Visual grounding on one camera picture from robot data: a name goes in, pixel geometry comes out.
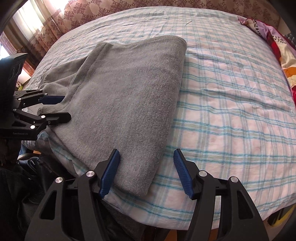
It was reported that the white sheer curtain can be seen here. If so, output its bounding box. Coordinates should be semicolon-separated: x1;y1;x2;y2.
11;0;70;35

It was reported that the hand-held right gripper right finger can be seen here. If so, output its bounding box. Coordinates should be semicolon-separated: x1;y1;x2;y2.
173;149;270;241

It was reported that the colourful floral quilt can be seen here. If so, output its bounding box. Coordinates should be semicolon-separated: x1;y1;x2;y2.
238;16;296;105

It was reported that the dark plaid pillow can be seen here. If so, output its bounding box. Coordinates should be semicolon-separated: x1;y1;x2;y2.
283;32;296;47

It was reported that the patterned beige curtain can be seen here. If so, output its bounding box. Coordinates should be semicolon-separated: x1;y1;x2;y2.
0;0;281;62

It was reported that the yellow object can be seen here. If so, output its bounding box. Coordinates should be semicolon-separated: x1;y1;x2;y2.
269;208;290;227

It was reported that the bed with plaid sheet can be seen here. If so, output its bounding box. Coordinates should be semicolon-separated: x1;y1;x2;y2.
18;6;296;224

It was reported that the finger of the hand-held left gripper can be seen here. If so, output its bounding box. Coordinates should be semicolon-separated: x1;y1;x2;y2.
14;89;65;108
13;110;71;131

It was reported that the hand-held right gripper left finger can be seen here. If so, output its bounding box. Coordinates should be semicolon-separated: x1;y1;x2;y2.
28;149;121;241

